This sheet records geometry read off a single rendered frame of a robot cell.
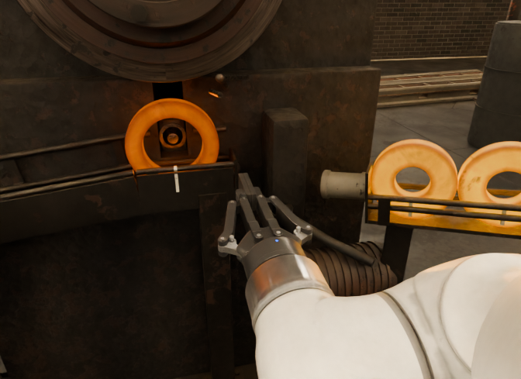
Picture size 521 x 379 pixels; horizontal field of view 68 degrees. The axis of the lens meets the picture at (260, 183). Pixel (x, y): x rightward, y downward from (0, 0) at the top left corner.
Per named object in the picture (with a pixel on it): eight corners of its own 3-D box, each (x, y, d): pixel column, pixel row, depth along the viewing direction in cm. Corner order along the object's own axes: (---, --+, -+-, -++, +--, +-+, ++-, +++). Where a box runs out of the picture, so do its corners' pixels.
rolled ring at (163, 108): (217, 98, 74) (215, 94, 77) (116, 103, 71) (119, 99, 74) (222, 185, 82) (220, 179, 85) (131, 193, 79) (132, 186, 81)
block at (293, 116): (260, 202, 95) (260, 107, 85) (291, 199, 97) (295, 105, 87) (270, 225, 86) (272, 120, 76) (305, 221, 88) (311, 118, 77)
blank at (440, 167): (372, 136, 75) (369, 142, 72) (462, 139, 69) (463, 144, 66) (370, 208, 81) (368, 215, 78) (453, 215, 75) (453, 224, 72)
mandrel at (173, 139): (163, 126, 100) (161, 110, 99) (181, 125, 101) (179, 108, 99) (163, 149, 85) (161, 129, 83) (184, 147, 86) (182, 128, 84)
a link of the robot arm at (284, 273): (333, 341, 43) (315, 301, 48) (343, 280, 38) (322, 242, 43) (253, 356, 41) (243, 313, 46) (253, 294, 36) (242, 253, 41)
